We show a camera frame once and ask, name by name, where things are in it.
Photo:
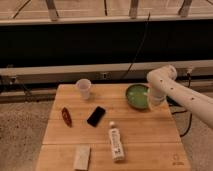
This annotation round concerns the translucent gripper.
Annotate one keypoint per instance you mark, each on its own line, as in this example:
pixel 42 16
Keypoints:
pixel 153 107

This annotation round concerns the green ceramic bowl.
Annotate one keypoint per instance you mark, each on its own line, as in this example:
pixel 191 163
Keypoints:
pixel 136 96

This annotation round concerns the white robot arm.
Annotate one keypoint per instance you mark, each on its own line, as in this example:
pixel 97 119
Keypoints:
pixel 162 84

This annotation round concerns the white plastic bottle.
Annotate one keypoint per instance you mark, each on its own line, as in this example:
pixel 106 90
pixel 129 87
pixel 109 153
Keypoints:
pixel 116 144

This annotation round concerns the black smartphone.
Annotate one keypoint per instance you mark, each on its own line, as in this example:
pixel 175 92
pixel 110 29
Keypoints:
pixel 96 116

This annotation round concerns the white plastic cup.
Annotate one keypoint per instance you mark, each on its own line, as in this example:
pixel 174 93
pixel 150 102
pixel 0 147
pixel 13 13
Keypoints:
pixel 84 85

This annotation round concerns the beige folded cloth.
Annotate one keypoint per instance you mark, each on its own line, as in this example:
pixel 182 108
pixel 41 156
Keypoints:
pixel 82 157

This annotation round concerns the red snack packet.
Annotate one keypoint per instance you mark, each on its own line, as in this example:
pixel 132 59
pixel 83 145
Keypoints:
pixel 66 117

